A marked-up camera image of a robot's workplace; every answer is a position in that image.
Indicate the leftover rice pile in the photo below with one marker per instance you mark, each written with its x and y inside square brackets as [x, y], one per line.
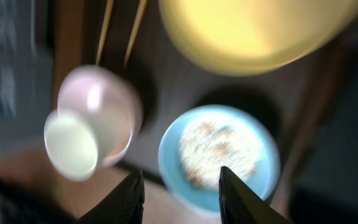
[206, 145]

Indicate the wooden chopstick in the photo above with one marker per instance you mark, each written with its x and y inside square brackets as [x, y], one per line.
[135, 28]
[104, 30]

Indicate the light blue bowl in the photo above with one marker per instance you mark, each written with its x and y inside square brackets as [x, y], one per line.
[262, 182]

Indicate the grey plastic dish rack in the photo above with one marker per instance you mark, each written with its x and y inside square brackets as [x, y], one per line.
[26, 66]

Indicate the black waste tray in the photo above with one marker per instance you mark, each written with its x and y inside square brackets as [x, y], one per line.
[326, 187]

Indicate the dark brown serving tray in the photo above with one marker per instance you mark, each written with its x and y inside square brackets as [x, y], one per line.
[169, 84]

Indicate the pink white bowl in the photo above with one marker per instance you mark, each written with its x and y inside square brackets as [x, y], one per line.
[90, 89]

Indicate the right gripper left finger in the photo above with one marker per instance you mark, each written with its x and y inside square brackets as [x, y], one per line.
[123, 205]

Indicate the white plastic cup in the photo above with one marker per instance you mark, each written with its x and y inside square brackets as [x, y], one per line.
[71, 144]

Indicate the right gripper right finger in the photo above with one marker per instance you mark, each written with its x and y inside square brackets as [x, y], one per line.
[240, 205]

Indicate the yellow round plate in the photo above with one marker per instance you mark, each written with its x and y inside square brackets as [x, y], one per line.
[247, 37]

